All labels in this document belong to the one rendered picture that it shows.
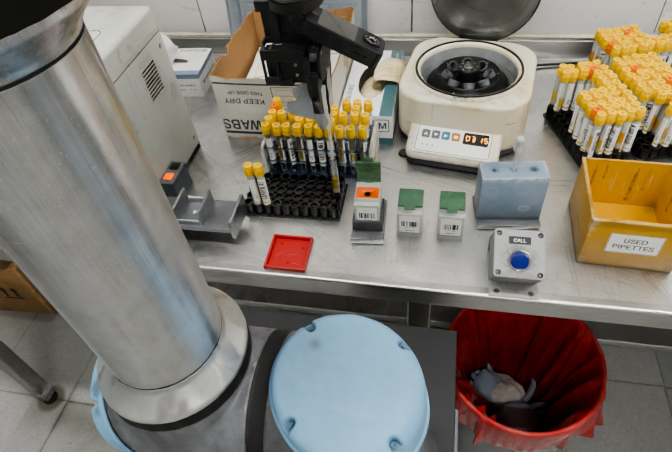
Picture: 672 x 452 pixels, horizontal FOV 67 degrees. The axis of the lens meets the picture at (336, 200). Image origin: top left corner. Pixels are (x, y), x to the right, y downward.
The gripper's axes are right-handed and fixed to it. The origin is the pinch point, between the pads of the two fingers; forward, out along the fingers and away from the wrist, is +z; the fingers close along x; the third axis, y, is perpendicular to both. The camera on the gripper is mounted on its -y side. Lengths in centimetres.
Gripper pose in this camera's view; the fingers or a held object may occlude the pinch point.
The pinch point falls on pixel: (327, 120)
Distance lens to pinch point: 79.1
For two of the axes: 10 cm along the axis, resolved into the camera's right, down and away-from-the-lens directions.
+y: -9.8, -0.6, 1.8
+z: 0.9, 7.0, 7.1
